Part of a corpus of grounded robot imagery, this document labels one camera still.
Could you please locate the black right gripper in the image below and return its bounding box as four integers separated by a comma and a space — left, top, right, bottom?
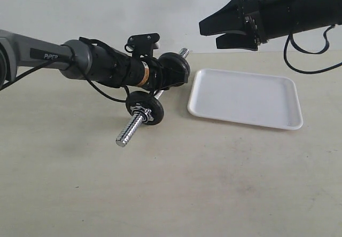
199, 0, 269, 51

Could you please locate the white plastic tray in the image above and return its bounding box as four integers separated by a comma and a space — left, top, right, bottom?
187, 68, 304, 130

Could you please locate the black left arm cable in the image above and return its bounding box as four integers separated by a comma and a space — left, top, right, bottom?
0, 38, 172, 104

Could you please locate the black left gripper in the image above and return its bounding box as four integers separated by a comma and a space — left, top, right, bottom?
145, 57, 186, 90

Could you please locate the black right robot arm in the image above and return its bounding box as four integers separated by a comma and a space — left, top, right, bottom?
199, 0, 341, 51

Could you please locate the chrome spinlock collar nut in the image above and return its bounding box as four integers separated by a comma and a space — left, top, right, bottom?
130, 103, 154, 123

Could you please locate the chrome dumbbell bar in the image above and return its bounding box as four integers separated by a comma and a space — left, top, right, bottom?
116, 48, 190, 147

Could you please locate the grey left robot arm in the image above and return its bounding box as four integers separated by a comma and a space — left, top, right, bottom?
1, 30, 190, 92

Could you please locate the black weight plate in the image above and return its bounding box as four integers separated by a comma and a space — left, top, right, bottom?
164, 52, 190, 75
126, 91, 164, 125
158, 52, 188, 72

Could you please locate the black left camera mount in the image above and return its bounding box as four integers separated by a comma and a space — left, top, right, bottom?
125, 33, 160, 58

